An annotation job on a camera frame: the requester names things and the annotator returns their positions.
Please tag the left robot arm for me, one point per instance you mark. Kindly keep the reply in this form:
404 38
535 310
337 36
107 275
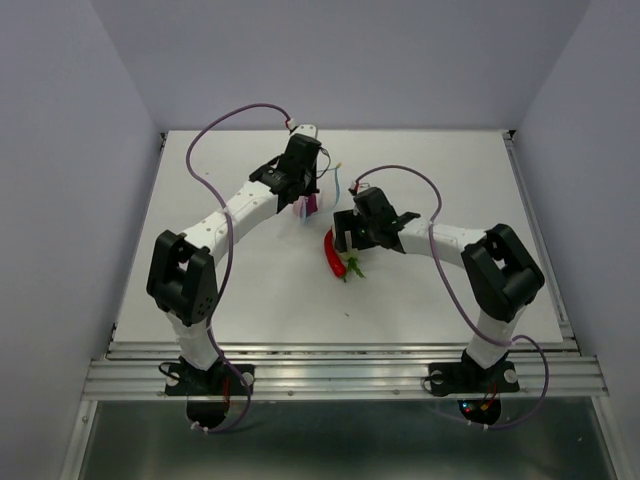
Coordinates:
182 276

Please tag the red chili pepper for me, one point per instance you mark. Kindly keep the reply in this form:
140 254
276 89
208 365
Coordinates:
334 261

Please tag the purple onion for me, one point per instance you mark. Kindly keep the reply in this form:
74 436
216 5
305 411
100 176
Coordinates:
308 206

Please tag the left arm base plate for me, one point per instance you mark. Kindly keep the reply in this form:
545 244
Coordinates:
184 380

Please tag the white radish with leaves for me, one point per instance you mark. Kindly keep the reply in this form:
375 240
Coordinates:
351 261

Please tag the clear zip top bag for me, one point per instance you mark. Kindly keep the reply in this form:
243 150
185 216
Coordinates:
329 196

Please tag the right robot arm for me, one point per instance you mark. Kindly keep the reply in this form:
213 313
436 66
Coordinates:
503 276

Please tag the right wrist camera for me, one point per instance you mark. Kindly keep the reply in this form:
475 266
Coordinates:
357 187

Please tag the aluminium mounting rail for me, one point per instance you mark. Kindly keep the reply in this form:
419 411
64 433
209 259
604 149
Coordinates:
338 372

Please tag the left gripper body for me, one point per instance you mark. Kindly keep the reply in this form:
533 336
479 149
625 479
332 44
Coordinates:
309 182

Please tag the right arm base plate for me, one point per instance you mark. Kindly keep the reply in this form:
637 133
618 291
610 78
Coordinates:
448 378

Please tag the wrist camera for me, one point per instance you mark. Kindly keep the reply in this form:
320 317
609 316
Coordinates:
357 187
306 129

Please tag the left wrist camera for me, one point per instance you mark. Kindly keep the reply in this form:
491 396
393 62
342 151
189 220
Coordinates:
306 129

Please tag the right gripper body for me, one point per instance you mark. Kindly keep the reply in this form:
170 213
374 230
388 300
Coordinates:
362 232

